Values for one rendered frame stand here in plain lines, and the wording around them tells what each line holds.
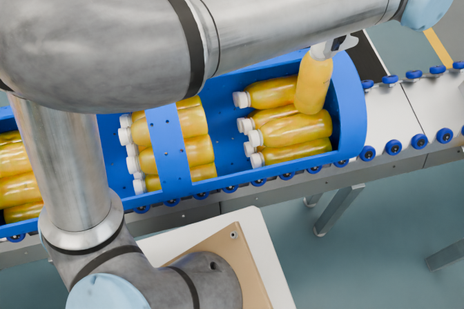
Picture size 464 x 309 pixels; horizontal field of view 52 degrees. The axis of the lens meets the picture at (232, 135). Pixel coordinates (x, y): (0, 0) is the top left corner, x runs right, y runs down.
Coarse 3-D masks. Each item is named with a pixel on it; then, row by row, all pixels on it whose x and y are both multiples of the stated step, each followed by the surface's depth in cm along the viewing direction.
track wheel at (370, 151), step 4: (364, 148) 123; (368, 148) 123; (372, 148) 123; (360, 152) 124; (364, 152) 123; (368, 152) 124; (372, 152) 124; (360, 156) 124; (364, 156) 124; (368, 156) 124; (372, 156) 124; (364, 160) 124; (368, 160) 125
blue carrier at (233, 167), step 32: (256, 64) 106; (288, 64) 121; (352, 64) 104; (224, 96) 124; (352, 96) 102; (0, 128) 113; (160, 128) 96; (224, 128) 126; (352, 128) 103; (160, 160) 97; (224, 160) 123; (320, 160) 108; (128, 192) 116; (160, 192) 102; (192, 192) 106; (0, 224) 111; (32, 224) 99
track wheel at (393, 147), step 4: (392, 140) 125; (396, 140) 125; (388, 144) 125; (392, 144) 124; (396, 144) 125; (400, 144) 125; (388, 148) 125; (392, 148) 125; (396, 148) 125; (400, 148) 125; (388, 152) 125; (392, 152) 125; (396, 152) 126
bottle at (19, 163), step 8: (8, 144) 100; (16, 144) 99; (0, 152) 98; (8, 152) 98; (16, 152) 98; (24, 152) 98; (0, 160) 98; (8, 160) 98; (16, 160) 98; (24, 160) 98; (0, 168) 98; (8, 168) 98; (16, 168) 99; (24, 168) 99; (0, 176) 99; (8, 176) 100
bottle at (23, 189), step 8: (16, 176) 101; (24, 176) 101; (32, 176) 101; (0, 184) 100; (8, 184) 100; (16, 184) 100; (24, 184) 100; (32, 184) 100; (0, 192) 99; (8, 192) 99; (16, 192) 100; (24, 192) 100; (32, 192) 100; (40, 192) 101; (0, 200) 99; (8, 200) 100; (16, 200) 100; (24, 200) 101; (32, 200) 101; (40, 200) 103; (0, 208) 101
